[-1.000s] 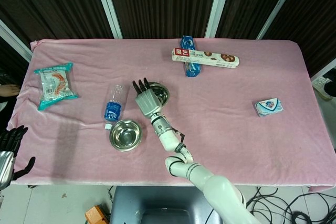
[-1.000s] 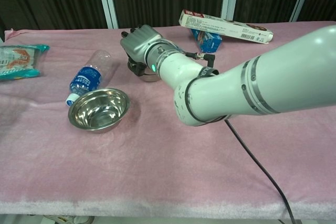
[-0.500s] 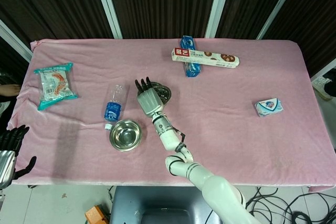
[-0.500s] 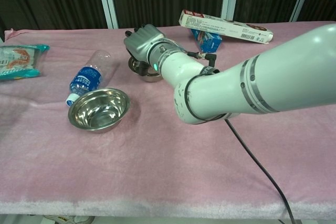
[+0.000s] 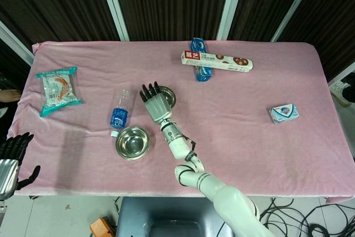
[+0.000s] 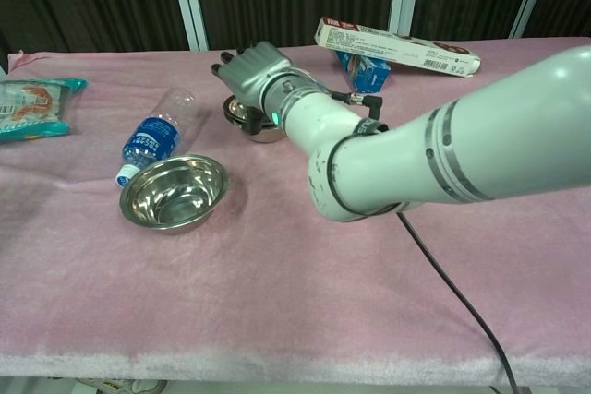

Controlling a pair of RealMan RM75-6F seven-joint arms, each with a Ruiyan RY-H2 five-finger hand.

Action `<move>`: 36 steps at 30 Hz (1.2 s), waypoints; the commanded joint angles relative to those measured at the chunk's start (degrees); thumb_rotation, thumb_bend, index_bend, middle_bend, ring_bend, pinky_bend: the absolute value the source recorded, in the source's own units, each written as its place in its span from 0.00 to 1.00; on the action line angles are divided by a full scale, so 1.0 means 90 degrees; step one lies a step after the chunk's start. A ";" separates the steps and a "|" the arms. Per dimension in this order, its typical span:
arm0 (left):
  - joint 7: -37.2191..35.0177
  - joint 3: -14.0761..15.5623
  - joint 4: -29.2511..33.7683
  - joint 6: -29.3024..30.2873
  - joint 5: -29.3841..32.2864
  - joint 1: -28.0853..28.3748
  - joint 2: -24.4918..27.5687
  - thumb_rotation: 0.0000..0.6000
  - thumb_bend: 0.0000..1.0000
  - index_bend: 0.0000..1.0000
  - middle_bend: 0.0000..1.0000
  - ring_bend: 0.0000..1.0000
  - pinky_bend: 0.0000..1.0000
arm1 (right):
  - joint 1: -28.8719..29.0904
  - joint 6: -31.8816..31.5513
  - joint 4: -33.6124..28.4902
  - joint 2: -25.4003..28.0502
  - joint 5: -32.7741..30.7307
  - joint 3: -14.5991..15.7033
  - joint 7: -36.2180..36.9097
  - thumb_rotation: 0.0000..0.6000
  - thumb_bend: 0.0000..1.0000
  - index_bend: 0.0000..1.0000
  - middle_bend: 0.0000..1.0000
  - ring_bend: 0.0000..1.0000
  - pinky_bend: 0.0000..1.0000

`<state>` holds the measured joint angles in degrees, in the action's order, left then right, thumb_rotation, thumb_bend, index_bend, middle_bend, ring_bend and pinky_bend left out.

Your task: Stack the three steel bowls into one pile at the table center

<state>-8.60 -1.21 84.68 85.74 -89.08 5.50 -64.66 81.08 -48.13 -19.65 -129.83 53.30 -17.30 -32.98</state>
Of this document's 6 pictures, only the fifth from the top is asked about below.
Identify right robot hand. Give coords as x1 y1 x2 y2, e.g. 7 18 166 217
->
139 81 174 125

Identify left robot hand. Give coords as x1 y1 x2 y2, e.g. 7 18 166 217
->
0 133 41 196

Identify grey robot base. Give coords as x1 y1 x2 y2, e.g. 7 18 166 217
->
115 196 236 237

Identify clear bottle blue label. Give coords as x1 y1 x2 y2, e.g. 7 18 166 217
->
109 89 137 139

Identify blue snack packet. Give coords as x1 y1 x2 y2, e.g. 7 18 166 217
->
190 37 215 83

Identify long white biscuit box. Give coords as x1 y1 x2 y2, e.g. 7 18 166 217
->
181 50 255 73

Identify pink tablecloth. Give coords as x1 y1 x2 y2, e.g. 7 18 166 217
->
5 39 355 204

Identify teal snack bag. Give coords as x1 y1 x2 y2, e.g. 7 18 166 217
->
35 65 84 118

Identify orange box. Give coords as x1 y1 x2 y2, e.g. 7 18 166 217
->
89 216 116 237

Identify white blue soap box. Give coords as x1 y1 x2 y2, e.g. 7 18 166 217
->
267 103 301 124

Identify white shoe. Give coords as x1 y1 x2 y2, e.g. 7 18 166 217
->
331 80 355 107

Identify white frame post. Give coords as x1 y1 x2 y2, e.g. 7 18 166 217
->
270 0 321 43
328 61 355 87
216 0 247 41
0 20 36 66
97 0 130 41

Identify black floor cables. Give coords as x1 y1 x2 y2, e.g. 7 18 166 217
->
259 197 355 237

